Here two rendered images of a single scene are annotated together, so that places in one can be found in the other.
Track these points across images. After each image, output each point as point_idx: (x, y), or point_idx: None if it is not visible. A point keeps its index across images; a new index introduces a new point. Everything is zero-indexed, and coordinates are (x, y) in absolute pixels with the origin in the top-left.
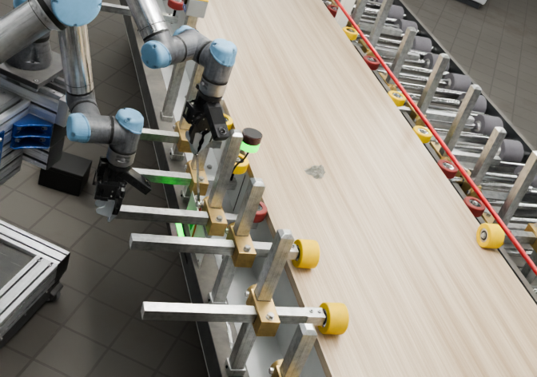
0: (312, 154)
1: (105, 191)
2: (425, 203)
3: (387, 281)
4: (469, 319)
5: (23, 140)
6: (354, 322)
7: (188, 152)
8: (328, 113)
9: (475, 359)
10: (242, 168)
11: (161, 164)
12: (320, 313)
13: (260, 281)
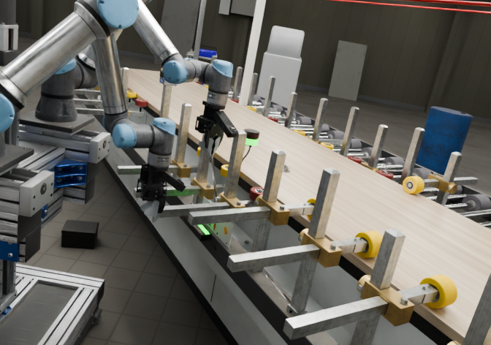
0: None
1: (151, 192)
2: (359, 177)
3: (376, 220)
4: (442, 232)
5: (63, 181)
6: None
7: (187, 177)
8: (268, 142)
9: (468, 255)
10: None
11: None
12: (362, 240)
13: (314, 221)
